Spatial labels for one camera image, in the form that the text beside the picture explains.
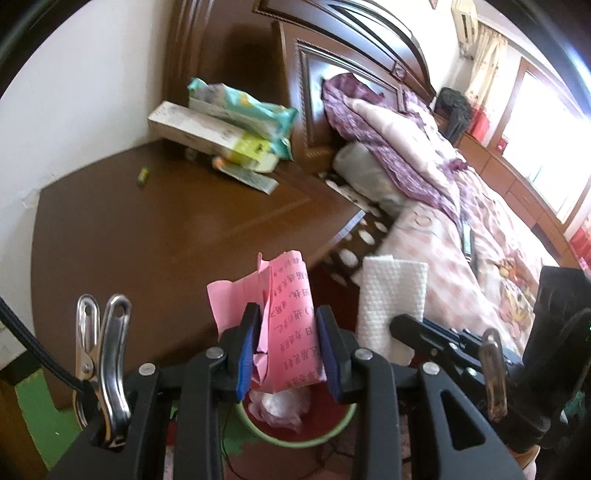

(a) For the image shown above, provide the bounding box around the bright window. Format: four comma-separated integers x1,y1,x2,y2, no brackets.
501,58,591,228

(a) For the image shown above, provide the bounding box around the dark wooden nightstand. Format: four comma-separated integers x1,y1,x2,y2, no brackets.
32,138,363,412

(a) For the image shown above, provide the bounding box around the green floor mat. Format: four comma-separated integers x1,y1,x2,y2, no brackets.
13,367,89,470

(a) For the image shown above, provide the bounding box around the brown white-dotted bed sheet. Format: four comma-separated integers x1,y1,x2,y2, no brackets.
318,171,403,283

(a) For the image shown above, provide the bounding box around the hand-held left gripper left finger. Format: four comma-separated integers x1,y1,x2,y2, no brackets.
46,302,263,480

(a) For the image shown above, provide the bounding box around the white cardboard box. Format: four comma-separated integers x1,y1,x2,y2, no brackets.
148,102,260,158

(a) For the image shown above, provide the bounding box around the metal spring clip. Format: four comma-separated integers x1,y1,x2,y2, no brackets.
478,328,510,424
75,294,133,451

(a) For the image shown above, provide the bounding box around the patterned cream curtain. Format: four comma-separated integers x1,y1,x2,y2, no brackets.
466,23,509,110

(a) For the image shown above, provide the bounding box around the pink patterned blanket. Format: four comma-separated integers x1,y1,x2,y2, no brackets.
351,152,562,371

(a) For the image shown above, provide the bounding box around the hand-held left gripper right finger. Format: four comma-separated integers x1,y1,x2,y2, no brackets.
315,305,525,480

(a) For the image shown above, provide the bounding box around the black garment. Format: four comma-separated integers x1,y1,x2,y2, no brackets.
434,87,473,144

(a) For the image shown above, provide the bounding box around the black braided cable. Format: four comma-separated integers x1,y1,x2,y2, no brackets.
0,298,89,403

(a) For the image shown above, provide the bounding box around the thin black cable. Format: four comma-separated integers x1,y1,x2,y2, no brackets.
221,406,251,480

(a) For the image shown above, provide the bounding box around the wall air conditioner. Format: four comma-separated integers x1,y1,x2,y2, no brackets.
451,0,479,59

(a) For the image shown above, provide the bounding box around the grey pillow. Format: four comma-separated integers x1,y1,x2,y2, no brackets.
332,142,408,219

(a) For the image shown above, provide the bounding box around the low wooden cabinet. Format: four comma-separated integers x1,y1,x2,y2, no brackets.
457,131,591,274

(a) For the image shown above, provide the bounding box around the yellow-green carton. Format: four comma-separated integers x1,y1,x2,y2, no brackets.
217,134,280,173

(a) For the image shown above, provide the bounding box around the red bag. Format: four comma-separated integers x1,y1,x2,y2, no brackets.
471,105,493,140

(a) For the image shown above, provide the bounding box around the pink printed paper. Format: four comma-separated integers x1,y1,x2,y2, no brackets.
206,250,329,394

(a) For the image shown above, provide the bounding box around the teal wet wipes pack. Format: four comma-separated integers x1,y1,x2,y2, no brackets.
187,78,299,162

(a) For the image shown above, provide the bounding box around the white paper towel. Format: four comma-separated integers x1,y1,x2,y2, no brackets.
356,255,430,366

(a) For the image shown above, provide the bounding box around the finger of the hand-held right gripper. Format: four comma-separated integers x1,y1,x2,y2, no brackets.
426,322,468,343
389,314,468,371

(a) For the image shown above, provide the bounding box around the flat white packet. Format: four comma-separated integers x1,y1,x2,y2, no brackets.
212,157,280,195

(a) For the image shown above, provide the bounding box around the purple lace-trimmed quilt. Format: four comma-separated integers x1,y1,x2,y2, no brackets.
321,74,468,219

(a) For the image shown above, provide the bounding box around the carved wooden headboard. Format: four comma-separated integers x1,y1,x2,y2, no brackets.
161,0,437,174

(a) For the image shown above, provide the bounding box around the black slim device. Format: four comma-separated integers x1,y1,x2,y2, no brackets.
462,220,478,270

